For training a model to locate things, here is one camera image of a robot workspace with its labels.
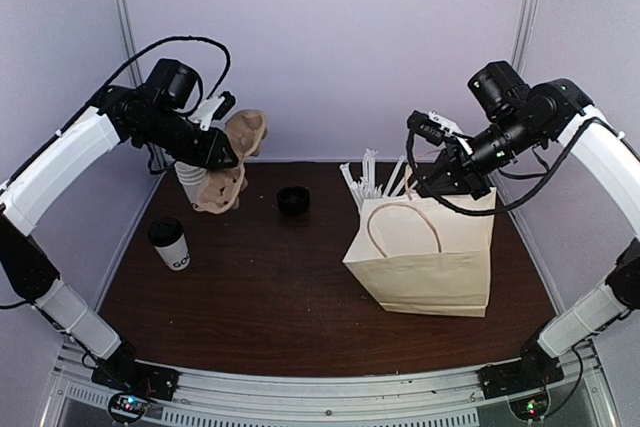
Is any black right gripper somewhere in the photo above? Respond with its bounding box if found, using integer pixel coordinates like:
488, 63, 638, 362
418, 109, 543, 200

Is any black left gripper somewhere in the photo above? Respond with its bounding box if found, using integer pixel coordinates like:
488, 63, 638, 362
135, 106, 238, 170

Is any brown pulp cup carrier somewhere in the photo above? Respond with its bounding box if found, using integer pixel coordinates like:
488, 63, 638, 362
191, 108, 269, 214

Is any brown paper takeout bag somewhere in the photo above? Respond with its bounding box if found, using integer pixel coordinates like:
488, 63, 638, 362
343, 194, 494, 318

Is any white paper coffee cup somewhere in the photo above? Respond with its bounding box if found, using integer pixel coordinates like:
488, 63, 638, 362
155, 235, 191, 271

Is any black plastic cup lid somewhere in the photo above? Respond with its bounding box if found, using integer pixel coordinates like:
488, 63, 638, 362
147, 216, 184, 248

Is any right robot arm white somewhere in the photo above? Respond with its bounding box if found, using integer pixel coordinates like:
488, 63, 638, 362
405, 68, 639, 389

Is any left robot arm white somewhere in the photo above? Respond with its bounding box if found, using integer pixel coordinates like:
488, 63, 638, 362
1, 86, 238, 391

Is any stack of white paper cups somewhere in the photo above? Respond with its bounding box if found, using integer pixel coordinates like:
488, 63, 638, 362
174, 162, 207, 211

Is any stack of black cup lids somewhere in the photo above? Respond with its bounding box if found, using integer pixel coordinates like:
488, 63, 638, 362
276, 186, 311, 216

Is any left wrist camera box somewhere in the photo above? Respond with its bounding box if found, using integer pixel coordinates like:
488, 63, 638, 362
145, 58, 203, 111

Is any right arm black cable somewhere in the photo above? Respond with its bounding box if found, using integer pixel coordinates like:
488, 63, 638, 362
404, 109, 611, 218

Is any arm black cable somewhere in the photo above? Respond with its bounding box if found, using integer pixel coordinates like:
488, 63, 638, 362
404, 109, 611, 218
89, 35, 233, 113

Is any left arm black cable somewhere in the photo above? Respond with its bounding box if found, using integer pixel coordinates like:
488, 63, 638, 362
89, 35, 233, 113

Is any left aluminium corner post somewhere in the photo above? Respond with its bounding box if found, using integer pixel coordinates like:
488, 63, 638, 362
103, 0, 146, 88

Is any aluminium corner post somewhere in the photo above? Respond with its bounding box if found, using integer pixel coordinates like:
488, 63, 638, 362
103, 0, 146, 88
511, 0, 539, 73

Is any right aluminium corner post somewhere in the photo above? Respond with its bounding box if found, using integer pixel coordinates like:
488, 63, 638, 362
511, 0, 539, 73

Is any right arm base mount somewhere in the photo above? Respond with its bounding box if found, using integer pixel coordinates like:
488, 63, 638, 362
477, 338, 564, 423

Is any aluminium front rail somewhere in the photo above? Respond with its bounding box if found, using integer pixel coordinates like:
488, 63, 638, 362
41, 341, 616, 427

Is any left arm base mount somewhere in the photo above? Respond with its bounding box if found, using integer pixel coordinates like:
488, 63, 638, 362
79, 341, 180, 426

